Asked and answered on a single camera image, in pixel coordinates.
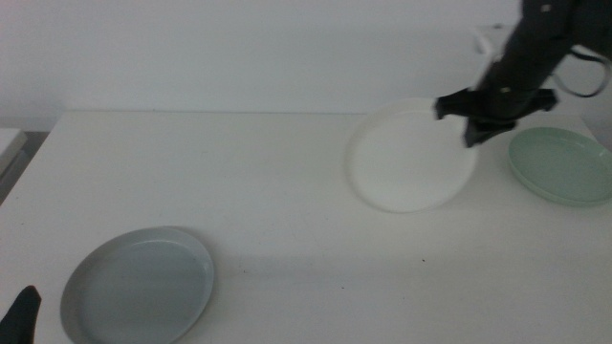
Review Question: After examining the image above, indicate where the white shallow bowl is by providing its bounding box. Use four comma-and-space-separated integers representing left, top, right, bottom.
346, 97, 479, 214

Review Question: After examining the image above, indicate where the green shallow bowl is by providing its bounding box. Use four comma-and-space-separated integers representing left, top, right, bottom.
507, 126, 612, 208

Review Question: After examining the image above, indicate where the grey shallow bowl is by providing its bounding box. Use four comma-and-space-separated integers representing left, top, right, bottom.
59, 226, 215, 344

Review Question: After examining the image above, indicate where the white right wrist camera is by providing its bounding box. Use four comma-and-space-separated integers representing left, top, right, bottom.
470, 23, 508, 92

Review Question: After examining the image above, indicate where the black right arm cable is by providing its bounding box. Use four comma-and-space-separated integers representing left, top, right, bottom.
549, 45, 612, 99

